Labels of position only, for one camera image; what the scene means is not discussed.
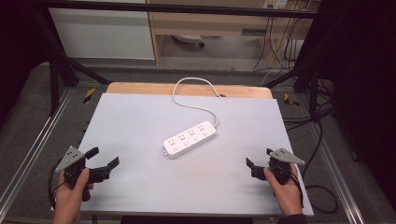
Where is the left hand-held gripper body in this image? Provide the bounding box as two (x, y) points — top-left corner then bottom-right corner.
(54, 145), (111, 203)

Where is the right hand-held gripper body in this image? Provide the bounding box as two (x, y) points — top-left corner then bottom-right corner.
(251, 147), (306, 185)

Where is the white power strip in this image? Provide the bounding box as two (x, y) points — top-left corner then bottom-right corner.
(163, 120), (219, 160)

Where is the person's right hand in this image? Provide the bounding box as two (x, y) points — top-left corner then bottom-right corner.
(262, 162), (304, 217)

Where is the person's left hand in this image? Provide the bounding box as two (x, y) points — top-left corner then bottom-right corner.
(51, 167), (94, 224)

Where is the wooden board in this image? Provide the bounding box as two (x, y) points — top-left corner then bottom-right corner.
(106, 81), (274, 100)

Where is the white cabinet panel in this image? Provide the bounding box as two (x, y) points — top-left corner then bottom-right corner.
(48, 0), (156, 61)

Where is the light wooden desk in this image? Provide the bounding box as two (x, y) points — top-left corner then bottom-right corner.
(146, 0), (321, 66)

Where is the white chair base with caster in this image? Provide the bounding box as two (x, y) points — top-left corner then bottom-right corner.
(171, 34), (205, 49)

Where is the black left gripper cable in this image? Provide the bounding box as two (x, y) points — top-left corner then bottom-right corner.
(47, 158), (68, 210)

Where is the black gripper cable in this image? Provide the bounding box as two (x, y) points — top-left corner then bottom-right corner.
(289, 118), (339, 215)
(47, 158), (68, 210)

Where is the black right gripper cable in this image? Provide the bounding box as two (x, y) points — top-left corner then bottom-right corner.
(289, 118), (339, 215)

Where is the aluminium rail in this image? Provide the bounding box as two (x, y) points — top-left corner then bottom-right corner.
(307, 122), (366, 224)
(0, 88), (75, 213)

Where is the black metal frame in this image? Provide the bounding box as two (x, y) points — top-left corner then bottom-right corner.
(30, 0), (331, 117)

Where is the white power strip cable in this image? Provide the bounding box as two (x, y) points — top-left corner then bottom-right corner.
(171, 77), (222, 128)

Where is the bundle of hanging cables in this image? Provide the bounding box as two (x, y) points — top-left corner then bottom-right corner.
(252, 0), (312, 73)

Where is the white wall socket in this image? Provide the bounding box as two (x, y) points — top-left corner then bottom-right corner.
(262, 0), (289, 10)

